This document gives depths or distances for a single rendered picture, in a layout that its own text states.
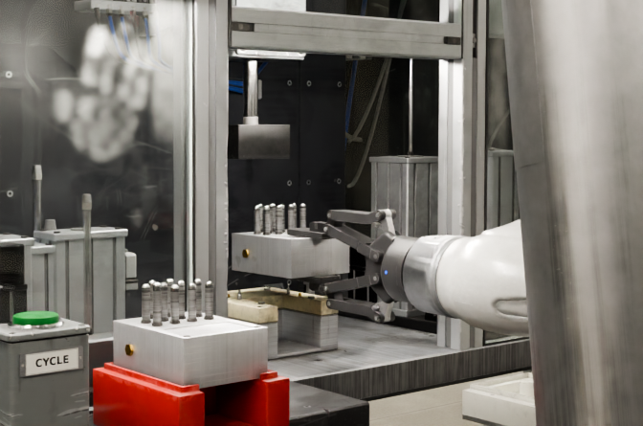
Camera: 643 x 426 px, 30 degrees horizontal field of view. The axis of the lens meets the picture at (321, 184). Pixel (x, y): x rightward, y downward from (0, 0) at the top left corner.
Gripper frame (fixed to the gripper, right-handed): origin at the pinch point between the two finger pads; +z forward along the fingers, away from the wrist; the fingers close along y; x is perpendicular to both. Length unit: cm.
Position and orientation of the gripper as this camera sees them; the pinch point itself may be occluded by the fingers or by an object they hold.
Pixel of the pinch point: (311, 255)
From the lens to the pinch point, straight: 151.4
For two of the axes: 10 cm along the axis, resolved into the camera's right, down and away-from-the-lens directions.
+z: -6.5, -0.5, 7.6
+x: -7.6, 0.3, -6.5
